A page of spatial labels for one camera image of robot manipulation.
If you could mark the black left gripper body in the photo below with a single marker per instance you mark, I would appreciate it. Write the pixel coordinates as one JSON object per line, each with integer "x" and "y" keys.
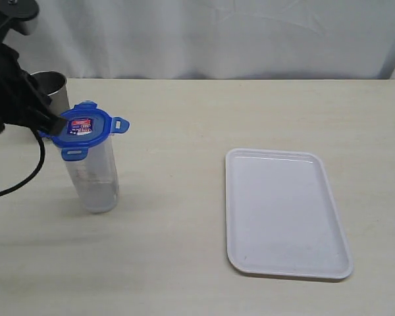
{"x": 13, "y": 92}

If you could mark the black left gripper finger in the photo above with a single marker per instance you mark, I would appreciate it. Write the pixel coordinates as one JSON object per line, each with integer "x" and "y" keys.
{"x": 50, "y": 125}
{"x": 37, "y": 101}

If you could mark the stainless steel cup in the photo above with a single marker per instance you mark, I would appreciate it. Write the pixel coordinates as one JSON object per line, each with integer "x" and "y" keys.
{"x": 53, "y": 84}

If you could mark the blue container lid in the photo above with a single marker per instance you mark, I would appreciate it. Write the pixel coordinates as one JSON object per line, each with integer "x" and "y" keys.
{"x": 86, "y": 127}

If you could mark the clear plastic tall container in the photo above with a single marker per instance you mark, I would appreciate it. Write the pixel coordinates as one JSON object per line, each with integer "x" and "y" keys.
{"x": 94, "y": 175}

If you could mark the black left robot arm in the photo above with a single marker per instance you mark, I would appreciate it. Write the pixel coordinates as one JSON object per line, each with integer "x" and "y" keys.
{"x": 9, "y": 10}

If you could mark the white background curtain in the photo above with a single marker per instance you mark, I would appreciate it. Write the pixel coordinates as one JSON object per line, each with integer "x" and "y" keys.
{"x": 212, "y": 39}

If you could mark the white plastic tray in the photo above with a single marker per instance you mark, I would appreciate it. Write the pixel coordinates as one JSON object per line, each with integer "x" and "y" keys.
{"x": 281, "y": 216}

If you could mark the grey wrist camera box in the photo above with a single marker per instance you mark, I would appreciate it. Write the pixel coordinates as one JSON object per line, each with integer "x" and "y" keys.
{"x": 25, "y": 27}

